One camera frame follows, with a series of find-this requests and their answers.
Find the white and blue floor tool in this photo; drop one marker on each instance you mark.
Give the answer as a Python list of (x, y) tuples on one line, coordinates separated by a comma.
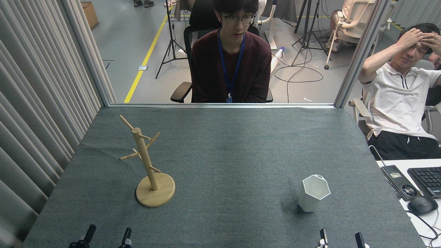
[(276, 58)]

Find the black-rimmed glasses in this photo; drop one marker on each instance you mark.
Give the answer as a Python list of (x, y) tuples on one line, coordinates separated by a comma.
[(246, 19)]

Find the person's shoe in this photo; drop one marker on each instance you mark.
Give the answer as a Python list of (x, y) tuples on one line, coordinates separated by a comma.
[(149, 3), (137, 3)]

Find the seated person's right hand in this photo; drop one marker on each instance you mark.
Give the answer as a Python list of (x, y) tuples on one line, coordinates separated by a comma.
[(410, 38)]

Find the silver frame rail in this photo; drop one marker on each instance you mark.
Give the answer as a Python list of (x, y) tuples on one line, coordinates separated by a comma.
[(220, 105)]

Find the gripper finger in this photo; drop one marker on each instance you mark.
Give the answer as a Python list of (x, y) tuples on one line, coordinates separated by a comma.
[(90, 234), (360, 241), (323, 237), (127, 239)]

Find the cardboard box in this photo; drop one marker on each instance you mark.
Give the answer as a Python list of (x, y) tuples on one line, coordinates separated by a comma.
[(90, 14)]

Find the seated person's left hand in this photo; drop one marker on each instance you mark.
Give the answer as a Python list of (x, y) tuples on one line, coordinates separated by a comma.
[(434, 42)]

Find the black handheld device with antenna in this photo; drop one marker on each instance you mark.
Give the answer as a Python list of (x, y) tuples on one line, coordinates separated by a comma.
[(401, 182)]

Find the wooden cup rack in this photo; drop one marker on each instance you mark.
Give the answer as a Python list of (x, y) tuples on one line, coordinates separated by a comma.
[(151, 179)]

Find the white office chair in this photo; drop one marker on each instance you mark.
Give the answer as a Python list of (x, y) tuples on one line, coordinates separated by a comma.
[(355, 17)]

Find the grey office chair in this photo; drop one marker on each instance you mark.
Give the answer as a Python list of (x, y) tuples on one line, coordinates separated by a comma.
[(360, 108)]

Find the black office chair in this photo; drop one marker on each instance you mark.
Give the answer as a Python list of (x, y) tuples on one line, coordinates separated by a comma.
[(181, 91)]

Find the grey table cloth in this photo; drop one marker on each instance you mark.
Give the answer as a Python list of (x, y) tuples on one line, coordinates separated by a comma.
[(234, 165)]

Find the beige pleated curtain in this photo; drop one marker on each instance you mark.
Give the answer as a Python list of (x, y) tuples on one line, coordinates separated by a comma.
[(31, 86)]

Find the black keyboard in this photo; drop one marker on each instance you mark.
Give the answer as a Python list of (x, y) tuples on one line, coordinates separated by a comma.
[(427, 179)]

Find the person seated sideways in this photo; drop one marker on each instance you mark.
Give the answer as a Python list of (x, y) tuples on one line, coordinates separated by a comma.
[(396, 100)]

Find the white hexagonal cup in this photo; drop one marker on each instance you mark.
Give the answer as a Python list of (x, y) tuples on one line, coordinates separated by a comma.
[(308, 199)]

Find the white desk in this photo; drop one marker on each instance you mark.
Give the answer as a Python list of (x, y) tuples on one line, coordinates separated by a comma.
[(425, 224)]

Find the black computer mouse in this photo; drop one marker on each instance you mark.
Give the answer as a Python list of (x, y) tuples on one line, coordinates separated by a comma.
[(423, 205)]

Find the person facing table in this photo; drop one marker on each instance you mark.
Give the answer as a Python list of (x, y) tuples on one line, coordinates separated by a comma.
[(210, 69)]

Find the black tripod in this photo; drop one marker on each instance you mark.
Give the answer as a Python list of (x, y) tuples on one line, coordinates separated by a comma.
[(171, 38), (307, 34)]

